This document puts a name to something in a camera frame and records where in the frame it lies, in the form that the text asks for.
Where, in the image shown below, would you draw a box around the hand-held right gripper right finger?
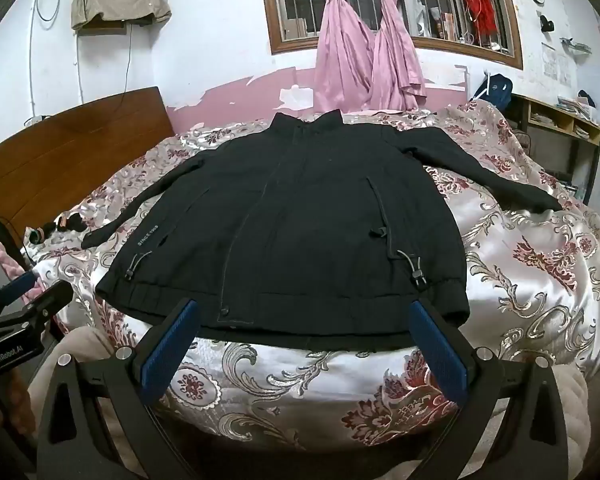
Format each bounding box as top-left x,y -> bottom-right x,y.
409,298 -> 573,480

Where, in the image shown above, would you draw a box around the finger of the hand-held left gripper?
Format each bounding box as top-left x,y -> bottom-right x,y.
0,270 -> 39,319
0,281 -> 75,335

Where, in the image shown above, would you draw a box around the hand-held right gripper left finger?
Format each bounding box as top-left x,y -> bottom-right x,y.
36,298 -> 202,480

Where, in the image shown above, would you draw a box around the black jacket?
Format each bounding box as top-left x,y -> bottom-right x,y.
81,109 -> 565,348

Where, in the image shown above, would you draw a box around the floral satin bedspread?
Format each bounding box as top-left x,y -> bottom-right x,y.
22,97 -> 600,461

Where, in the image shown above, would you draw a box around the wooden headboard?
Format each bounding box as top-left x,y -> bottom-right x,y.
0,86 -> 176,248

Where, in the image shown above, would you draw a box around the wooden shelf unit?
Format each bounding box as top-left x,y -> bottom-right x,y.
510,94 -> 600,206

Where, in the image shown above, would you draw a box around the dark blue backpack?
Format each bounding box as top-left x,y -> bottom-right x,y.
472,73 -> 512,108

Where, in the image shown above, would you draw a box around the stack of papers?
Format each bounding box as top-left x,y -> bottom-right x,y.
557,96 -> 596,118

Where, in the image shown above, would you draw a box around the beige cloth cover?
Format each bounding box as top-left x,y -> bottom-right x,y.
71,0 -> 173,31

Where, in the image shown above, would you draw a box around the pink curtain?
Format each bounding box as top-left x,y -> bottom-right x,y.
370,0 -> 427,111
314,0 -> 381,113

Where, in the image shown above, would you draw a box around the wooden framed barred window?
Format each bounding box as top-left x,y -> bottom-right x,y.
259,0 -> 524,71

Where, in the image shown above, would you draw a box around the red hanging garment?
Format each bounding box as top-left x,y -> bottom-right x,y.
461,0 -> 501,36

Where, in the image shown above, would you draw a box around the black wall cable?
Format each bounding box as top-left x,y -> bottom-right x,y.
117,22 -> 133,93

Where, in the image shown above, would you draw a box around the white wall calendar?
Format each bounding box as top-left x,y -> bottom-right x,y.
541,42 -> 573,81

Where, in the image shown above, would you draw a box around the small glass wall shelf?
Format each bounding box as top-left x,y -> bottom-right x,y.
560,37 -> 592,55

